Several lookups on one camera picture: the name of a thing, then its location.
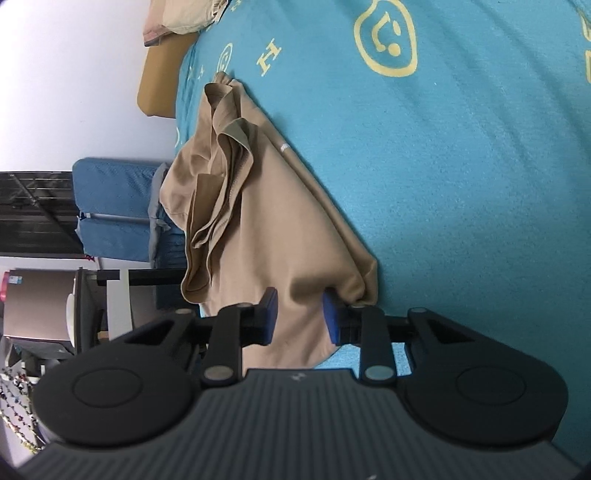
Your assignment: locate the tan garment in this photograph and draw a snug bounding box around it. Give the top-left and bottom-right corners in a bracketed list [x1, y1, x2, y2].
[159, 73, 379, 369]

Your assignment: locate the grey seat cushion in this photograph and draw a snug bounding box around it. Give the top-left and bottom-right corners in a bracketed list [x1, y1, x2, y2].
[147, 163, 174, 268]

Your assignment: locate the blue covered chair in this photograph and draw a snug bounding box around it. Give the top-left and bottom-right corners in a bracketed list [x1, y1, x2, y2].
[72, 158, 186, 268]

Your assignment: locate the brown refrigerator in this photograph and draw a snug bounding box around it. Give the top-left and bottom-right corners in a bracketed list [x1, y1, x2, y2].
[3, 269, 75, 341]

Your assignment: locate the teal patterned bed sheet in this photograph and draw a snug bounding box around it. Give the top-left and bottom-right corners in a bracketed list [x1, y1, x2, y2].
[176, 1, 590, 463]

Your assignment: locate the dark window with bars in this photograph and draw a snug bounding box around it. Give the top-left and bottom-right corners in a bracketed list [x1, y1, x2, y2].
[0, 171, 84, 259]

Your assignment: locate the flower branch decoration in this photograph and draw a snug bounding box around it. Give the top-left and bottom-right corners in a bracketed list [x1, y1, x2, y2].
[1, 362, 45, 455]

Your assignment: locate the mustard yellow headboard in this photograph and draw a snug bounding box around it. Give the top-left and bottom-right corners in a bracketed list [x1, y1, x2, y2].
[137, 32, 198, 119]

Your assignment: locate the plaid pillow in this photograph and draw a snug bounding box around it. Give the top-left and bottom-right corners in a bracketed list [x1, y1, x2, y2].
[143, 0, 229, 47]

